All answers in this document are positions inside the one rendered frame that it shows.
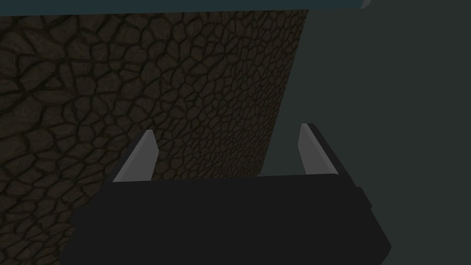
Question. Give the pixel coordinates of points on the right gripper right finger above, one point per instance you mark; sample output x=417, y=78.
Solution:
x=319, y=154

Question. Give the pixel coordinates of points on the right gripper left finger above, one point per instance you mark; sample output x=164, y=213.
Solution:
x=141, y=162

